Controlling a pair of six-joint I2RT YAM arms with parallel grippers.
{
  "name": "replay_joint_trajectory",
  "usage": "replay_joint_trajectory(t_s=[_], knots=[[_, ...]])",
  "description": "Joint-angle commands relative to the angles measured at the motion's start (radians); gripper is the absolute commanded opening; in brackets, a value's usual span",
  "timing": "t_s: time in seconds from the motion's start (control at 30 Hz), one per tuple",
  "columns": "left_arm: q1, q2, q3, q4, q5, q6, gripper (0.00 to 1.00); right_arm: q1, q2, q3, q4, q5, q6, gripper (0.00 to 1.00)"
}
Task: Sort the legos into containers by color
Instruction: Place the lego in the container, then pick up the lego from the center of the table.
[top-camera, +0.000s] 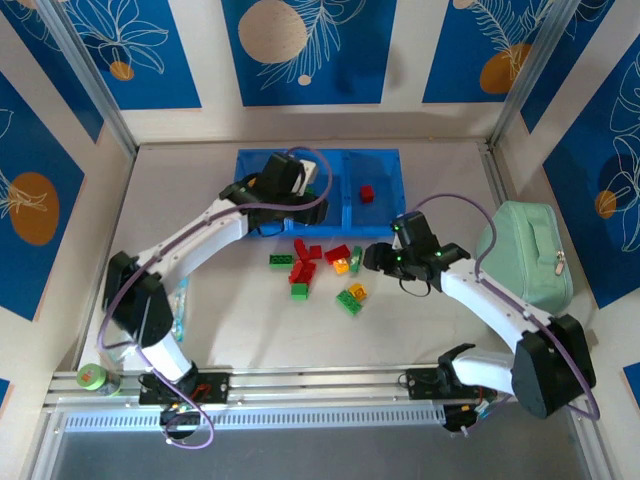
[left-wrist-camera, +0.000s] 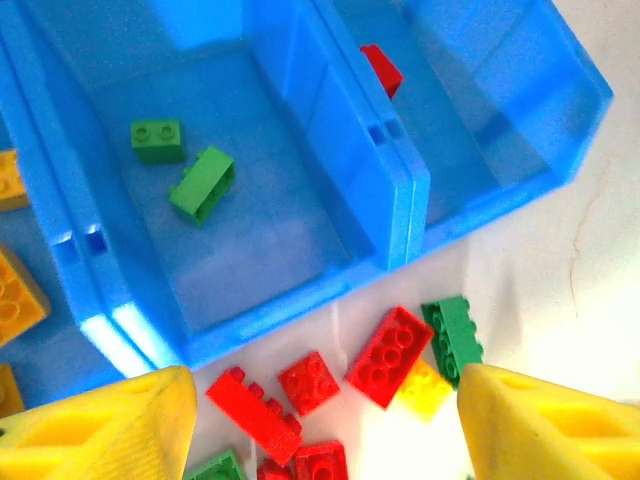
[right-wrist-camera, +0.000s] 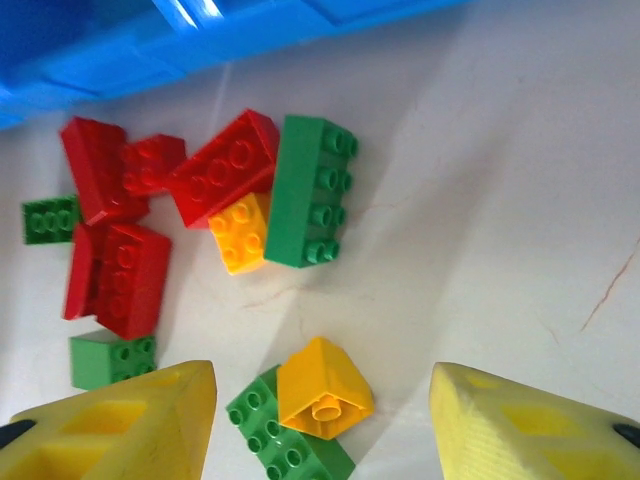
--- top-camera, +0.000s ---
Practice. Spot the green printed lego brick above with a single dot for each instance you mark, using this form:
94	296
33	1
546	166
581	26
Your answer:
356	259

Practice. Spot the tall red lego brick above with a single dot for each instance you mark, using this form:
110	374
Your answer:
299	247

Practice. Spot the red sloped lego brick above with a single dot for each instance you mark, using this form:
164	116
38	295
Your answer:
336	253

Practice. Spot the long green lego brick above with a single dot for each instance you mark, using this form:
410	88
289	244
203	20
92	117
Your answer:
281	261
349	303

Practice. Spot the red lego cube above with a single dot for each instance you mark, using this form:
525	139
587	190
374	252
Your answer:
367	194

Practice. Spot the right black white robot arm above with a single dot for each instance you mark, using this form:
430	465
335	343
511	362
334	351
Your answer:
492	315

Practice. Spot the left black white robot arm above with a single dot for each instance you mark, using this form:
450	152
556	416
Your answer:
210	245

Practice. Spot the small red lego brick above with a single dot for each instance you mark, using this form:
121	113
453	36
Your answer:
315	251

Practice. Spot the small orange lego brick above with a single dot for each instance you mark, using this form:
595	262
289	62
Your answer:
341	267

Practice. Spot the blue three-compartment bin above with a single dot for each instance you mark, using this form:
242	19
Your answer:
385	170

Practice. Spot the mint green zipper case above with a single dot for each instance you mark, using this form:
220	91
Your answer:
525	250

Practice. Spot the blue white snack packet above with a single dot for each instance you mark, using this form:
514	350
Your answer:
181	310

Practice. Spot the green tape roll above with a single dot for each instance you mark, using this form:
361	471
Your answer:
90	377

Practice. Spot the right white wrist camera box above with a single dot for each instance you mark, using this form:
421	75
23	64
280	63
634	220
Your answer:
396	241

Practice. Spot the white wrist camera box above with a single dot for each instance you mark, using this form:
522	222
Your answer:
396	241
310	170

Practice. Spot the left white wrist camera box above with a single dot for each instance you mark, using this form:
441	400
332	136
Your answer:
310	170

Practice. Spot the aluminium side rail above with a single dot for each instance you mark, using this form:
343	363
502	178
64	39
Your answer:
497	175

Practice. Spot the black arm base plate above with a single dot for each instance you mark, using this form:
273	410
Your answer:
420	385
215	387

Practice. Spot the aluminium front rail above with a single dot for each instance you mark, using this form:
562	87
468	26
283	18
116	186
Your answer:
310	382

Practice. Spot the aluminium frame post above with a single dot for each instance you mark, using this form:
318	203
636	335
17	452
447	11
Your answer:
530	75
89	75

